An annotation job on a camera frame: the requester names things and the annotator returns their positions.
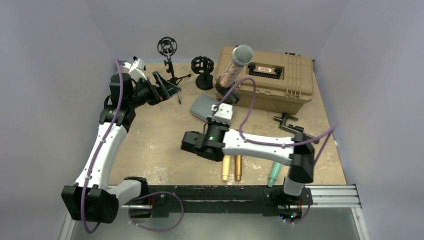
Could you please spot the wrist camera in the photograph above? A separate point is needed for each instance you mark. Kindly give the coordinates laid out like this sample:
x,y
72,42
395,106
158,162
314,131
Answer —
x,y
136,69
221,113

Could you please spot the mint green microphone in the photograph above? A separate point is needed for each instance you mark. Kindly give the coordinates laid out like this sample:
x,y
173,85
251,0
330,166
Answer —
x,y
273,174

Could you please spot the aluminium table frame rail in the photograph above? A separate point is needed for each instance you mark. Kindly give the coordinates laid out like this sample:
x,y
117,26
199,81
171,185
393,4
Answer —
x,y
320,196

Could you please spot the black metal clamp bar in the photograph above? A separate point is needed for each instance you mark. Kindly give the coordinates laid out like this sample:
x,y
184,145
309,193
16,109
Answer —
x,y
282,120

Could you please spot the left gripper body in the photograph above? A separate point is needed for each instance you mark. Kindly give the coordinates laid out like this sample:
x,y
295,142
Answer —
x,y
146,94

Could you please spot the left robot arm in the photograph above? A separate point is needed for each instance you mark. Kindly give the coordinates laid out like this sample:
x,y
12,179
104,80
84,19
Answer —
x,y
90,199

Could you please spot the cream microphone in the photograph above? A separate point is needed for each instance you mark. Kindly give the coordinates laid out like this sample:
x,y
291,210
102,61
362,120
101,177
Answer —
x,y
225,167

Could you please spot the silver head patterned microphone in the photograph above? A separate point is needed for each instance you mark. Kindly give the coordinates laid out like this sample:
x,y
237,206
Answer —
x,y
241,56

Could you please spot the grey plastic case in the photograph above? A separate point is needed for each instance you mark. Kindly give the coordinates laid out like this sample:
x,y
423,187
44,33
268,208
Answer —
x,y
202,107

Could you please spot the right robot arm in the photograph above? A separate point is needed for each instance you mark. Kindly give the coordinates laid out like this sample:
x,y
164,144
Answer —
x,y
219,140

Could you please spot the gold microphone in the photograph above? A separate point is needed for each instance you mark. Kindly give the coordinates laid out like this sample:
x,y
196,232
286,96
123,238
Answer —
x,y
238,167

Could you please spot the black round base shockmount stand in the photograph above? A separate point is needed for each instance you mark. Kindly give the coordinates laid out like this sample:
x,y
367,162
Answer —
x,y
203,67

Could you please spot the black stand for patterned microphone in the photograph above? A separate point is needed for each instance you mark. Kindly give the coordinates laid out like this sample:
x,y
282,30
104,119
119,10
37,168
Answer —
x,y
229,95

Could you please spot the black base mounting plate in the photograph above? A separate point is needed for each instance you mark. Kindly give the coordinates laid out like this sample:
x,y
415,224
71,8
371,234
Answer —
x,y
225,199

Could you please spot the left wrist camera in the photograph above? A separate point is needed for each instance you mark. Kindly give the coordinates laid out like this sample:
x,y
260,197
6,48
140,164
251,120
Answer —
x,y
136,69

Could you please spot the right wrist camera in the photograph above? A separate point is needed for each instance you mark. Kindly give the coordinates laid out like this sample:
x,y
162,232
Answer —
x,y
221,113

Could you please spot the tan plastic toolbox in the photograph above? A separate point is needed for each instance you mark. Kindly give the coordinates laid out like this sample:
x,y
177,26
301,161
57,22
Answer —
x,y
279,82

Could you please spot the black tripod mic stand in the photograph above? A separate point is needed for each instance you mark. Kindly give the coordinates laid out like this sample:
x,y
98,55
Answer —
x,y
167,46

